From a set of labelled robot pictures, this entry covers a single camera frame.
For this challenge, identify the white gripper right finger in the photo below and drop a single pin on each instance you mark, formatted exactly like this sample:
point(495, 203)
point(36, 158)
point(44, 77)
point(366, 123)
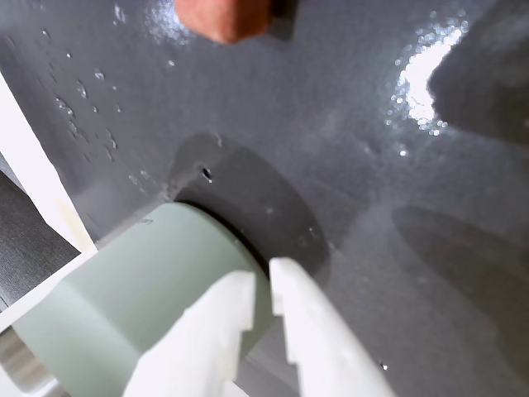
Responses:
point(318, 339)

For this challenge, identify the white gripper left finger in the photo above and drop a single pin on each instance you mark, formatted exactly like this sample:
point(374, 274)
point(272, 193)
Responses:
point(206, 331)

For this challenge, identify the red cube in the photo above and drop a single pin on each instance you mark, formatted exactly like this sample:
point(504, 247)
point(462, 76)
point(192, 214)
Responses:
point(225, 18)

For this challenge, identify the pale green cup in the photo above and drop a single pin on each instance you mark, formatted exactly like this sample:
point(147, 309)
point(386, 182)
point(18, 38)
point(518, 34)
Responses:
point(136, 281)

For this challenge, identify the dark grey textured mat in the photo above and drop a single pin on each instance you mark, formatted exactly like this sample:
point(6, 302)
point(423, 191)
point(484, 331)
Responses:
point(25, 252)

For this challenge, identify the white board edge strip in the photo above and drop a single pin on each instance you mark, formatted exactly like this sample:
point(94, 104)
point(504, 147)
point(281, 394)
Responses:
point(29, 161)

